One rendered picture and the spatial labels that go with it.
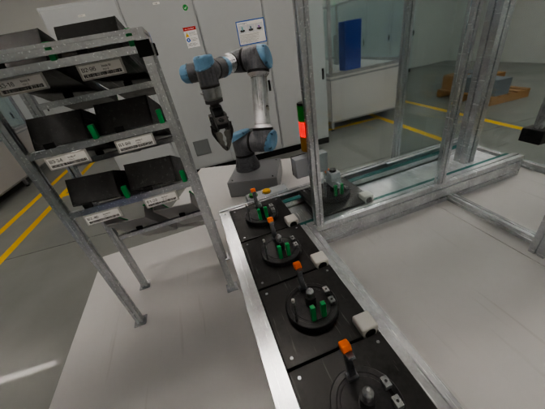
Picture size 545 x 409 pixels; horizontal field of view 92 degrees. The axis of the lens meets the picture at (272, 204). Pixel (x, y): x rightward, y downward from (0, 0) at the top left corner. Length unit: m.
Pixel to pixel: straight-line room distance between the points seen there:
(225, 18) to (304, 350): 3.69
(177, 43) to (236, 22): 0.77
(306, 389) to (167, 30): 3.75
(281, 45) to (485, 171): 3.12
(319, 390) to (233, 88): 3.66
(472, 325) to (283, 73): 3.64
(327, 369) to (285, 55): 3.78
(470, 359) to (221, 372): 0.63
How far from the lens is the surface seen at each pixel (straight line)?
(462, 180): 1.43
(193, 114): 3.96
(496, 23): 1.49
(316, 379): 0.69
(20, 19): 9.22
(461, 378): 0.86
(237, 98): 3.96
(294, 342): 0.73
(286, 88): 4.09
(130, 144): 0.72
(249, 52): 1.53
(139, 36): 0.70
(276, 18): 4.04
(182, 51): 3.89
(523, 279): 1.13
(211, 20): 3.91
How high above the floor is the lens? 1.60
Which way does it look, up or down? 32 degrees down
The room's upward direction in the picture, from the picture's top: 11 degrees counter-clockwise
